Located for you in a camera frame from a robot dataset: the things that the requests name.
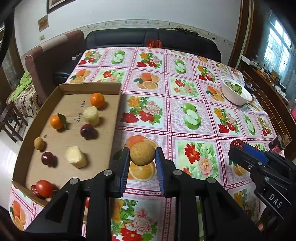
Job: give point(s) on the cardboard tray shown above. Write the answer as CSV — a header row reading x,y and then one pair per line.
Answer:
x,y
69,100

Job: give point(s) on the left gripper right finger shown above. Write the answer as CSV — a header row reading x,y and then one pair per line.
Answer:
x,y
202,204

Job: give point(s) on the orange mandarin with leaf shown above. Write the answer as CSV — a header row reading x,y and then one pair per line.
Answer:
x,y
59,122

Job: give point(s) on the wooden sideboard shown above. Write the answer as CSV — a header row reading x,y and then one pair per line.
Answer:
x,y
274,106

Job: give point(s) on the red object on sofa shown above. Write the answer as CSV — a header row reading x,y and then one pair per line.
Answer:
x,y
154,43

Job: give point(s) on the floral plastic tablecloth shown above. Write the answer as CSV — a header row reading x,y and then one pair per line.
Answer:
x,y
173,101

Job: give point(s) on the dark red jar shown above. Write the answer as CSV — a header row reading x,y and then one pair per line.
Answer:
x,y
277,145

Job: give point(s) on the red jujube in tray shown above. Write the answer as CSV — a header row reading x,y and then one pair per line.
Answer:
x,y
34,190

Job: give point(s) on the maroon armchair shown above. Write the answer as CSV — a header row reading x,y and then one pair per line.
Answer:
x,y
42,61

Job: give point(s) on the small wall plaque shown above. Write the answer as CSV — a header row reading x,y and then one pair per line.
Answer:
x,y
43,23

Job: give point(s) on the white bowl with greens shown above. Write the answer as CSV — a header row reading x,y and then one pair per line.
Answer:
x,y
236,93

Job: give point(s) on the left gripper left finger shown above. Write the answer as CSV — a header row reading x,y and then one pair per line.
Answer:
x,y
65,217

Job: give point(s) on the wooden stool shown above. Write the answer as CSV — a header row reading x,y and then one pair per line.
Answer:
x,y
12,122

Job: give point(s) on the window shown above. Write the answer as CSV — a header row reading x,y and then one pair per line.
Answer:
x,y
277,54

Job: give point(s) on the yellow sugarcane chunk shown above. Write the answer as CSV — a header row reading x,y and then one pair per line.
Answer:
x,y
75,157

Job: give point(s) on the green patterned blanket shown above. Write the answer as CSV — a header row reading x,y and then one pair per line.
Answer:
x,y
23,96

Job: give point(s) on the dark red jujube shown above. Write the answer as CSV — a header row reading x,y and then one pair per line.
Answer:
x,y
236,144

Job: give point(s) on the black leather sofa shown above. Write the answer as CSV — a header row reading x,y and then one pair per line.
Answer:
x,y
175,39

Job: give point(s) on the framed picture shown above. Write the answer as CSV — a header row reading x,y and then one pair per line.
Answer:
x,y
53,5

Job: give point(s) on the large brown kiwi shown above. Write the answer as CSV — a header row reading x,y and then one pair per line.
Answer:
x,y
142,153

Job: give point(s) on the red tomato with stem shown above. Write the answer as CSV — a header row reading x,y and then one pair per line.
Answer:
x,y
87,202

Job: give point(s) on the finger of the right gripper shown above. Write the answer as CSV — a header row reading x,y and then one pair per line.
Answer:
x,y
256,153
245,159

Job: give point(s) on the large dark red plum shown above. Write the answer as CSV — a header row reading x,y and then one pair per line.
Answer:
x,y
88,132

